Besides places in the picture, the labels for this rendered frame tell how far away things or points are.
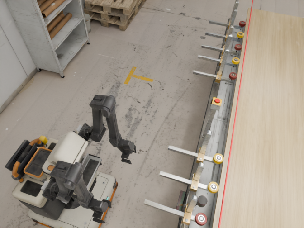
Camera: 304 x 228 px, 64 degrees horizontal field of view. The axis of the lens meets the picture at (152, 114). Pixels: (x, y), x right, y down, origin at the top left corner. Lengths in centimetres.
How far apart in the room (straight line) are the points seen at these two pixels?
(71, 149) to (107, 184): 110
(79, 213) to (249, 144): 165
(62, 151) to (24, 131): 203
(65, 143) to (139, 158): 156
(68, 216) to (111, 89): 188
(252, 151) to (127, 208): 141
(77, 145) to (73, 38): 309
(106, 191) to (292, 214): 160
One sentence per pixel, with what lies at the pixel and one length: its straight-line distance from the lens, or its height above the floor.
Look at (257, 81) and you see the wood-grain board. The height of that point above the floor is 90.
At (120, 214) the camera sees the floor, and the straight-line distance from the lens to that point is 278.
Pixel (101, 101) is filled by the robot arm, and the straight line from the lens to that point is 139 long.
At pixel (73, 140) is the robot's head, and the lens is 158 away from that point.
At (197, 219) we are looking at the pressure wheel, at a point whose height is 91.
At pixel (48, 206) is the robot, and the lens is 227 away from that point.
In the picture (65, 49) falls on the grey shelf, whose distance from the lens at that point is 428.
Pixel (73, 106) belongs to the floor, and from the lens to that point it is 356.
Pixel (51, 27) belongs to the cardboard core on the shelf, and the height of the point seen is 58.
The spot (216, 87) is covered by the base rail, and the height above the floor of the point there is 70.
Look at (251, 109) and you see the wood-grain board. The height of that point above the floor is 90.
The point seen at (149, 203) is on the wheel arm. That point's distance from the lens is 189.
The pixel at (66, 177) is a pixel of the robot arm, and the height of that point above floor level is 162.
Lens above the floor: 267
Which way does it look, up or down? 53 degrees down
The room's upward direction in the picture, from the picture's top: 2 degrees clockwise
